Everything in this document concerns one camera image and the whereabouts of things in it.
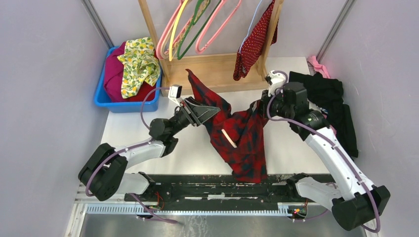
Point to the white cable duct strip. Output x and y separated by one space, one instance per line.
137 209

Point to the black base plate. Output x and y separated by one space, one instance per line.
218 193

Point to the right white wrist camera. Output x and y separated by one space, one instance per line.
276 79

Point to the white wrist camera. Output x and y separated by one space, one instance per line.
276 79
174 94

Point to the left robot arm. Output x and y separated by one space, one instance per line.
104 174

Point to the red black plaid garment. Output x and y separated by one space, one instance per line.
248 160

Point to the magenta garment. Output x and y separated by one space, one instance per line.
113 76

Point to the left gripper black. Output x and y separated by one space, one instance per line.
196 112

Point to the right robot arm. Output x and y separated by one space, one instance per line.
355 201

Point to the light blue wire hanger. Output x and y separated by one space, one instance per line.
250 26

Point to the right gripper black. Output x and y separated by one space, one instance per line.
259 106

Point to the red polka dot skirt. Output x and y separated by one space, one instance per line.
251 48

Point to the pink hanger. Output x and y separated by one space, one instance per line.
162 48
211 29

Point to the yellow hanger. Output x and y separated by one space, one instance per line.
173 42

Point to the pink hanger left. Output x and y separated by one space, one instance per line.
162 48

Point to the wooden hanger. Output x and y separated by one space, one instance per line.
228 138

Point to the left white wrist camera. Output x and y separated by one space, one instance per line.
174 94

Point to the blue plastic bin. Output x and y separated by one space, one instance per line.
101 99

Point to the wooden hanger rack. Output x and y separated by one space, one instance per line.
216 71

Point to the pink garment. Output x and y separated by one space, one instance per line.
317 67

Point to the pink hanger right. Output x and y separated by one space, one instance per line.
211 29

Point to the lemon print garment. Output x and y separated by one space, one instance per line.
140 66

